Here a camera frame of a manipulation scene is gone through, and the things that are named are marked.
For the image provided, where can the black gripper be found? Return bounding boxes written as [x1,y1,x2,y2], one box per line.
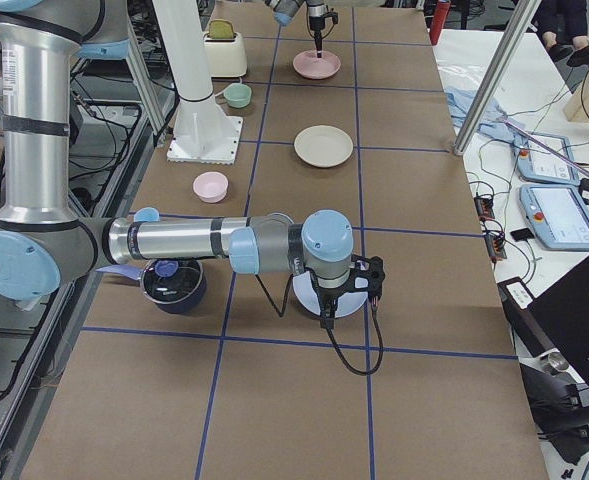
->
[316,286,345,329]
[307,0,338,59]

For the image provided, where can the pink plate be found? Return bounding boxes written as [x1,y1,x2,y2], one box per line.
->
[292,50,341,80]

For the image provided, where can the blue plate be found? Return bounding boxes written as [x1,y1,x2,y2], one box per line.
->
[293,272,368,318]

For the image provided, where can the cream toaster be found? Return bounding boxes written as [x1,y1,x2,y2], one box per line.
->
[203,19,248,78]

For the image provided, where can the green bowl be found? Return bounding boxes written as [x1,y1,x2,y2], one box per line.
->
[223,83,252,109]

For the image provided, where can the cream plate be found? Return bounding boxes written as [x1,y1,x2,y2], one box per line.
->
[294,125,353,168]

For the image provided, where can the red bottle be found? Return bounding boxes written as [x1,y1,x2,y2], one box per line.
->
[429,0,451,46]

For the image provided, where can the dark pot with glass lid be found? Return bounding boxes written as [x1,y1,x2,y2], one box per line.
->
[98,259,207,315]

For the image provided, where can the blue cloth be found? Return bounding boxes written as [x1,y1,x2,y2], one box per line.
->
[444,85,528,148]

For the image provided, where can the pink bowl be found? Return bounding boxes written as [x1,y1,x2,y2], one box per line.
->
[192,171,229,203]

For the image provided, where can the black box with label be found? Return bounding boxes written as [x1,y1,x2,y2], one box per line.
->
[497,277,558,356]

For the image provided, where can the light blue cup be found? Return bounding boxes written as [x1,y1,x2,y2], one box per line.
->
[133,207,160,222]

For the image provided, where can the small metal cup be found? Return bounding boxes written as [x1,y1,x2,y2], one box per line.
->
[538,351,569,376]

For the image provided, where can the far teach pendant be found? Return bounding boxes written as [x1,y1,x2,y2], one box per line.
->
[512,133,580,186]

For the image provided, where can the teach pendant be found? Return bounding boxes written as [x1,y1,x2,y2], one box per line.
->
[519,184,589,252]
[512,133,580,186]

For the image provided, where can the black laptop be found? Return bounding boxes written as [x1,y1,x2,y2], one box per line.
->
[529,256,589,385]

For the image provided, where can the near teach pendant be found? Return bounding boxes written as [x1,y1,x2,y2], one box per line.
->
[519,184,589,252]

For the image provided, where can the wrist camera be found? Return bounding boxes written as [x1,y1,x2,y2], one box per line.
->
[346,254,385,305]

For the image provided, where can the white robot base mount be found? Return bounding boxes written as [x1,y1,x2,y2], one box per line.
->
[153,0,243,164]

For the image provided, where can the aluminium frame post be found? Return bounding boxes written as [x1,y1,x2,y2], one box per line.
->
[453,0,541,156]

